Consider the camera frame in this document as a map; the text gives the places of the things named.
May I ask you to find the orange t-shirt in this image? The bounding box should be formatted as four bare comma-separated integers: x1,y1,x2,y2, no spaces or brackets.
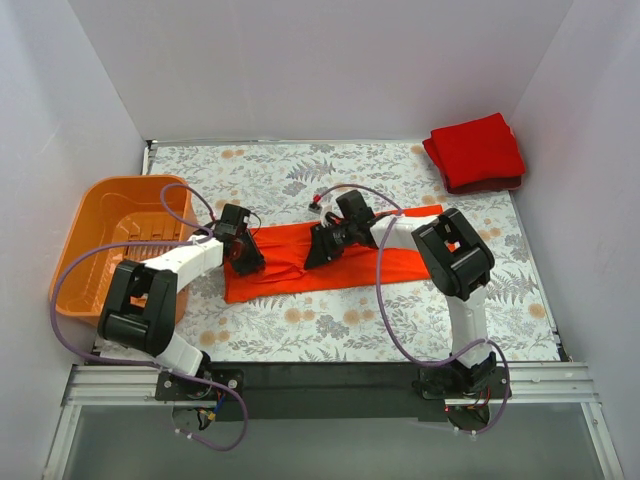
224,204,443,303

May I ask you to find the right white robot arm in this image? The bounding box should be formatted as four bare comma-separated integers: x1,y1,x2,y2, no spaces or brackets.
304,190,496,398

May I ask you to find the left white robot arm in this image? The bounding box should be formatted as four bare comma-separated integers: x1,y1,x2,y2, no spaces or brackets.
98,204,266,400

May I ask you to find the floral patterned table mat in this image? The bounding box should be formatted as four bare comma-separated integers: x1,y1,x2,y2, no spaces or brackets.
147,142,559,361

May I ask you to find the orange plastic basket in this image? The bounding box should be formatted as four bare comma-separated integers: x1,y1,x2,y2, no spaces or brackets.
54,175,196,327

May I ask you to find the folded dark red t-shirt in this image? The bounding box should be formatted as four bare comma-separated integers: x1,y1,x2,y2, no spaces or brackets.
442,176,522,195

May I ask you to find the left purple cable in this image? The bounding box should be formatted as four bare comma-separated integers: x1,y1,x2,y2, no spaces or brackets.
48,182,250,452

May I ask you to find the purple cable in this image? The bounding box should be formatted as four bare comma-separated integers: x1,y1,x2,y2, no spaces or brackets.
309,183,513,443
48,182,250,452

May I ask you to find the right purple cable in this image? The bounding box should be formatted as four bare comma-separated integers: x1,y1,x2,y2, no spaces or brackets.
309,183,513,443

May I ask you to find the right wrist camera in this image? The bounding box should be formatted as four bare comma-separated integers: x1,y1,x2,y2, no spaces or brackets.
308,200,333,226

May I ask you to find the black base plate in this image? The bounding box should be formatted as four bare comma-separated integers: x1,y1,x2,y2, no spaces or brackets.
155,362,511,429

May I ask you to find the aluminium frame rail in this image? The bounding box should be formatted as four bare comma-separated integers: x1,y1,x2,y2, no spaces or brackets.
44,362,624,479

